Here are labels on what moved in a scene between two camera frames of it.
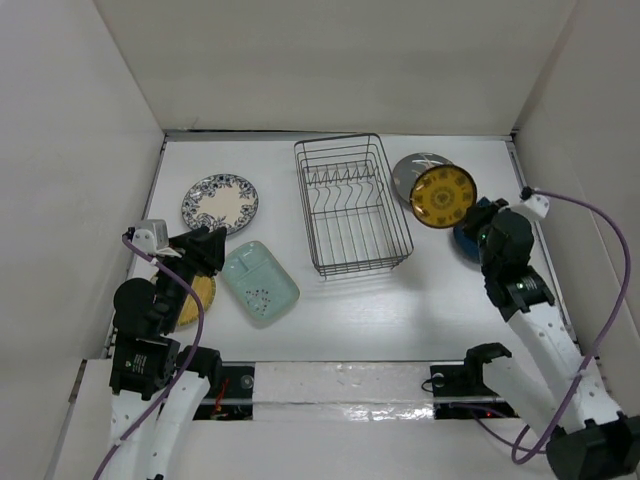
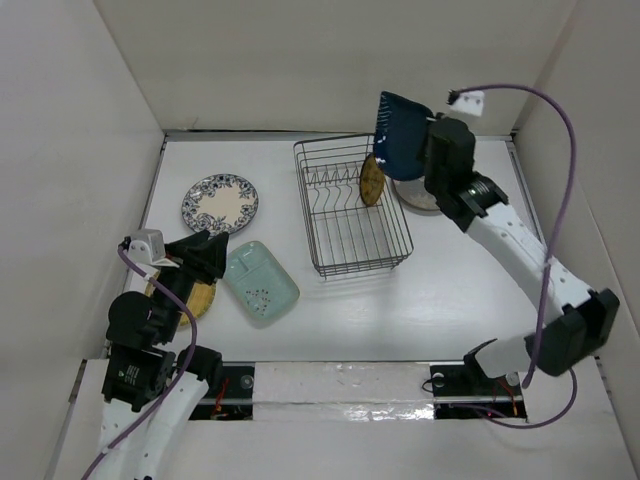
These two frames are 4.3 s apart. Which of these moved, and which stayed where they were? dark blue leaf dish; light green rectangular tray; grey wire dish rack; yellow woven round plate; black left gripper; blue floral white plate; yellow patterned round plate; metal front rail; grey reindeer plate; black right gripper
Moved: black right gripper; dark blue leaf dish; yellow patterned round plate; grey reindeer plate
Stayed: yellow woven round plate; light green rectangular tray; black left gripper; blue floral white plate; metal front rail; grey wire dish rack
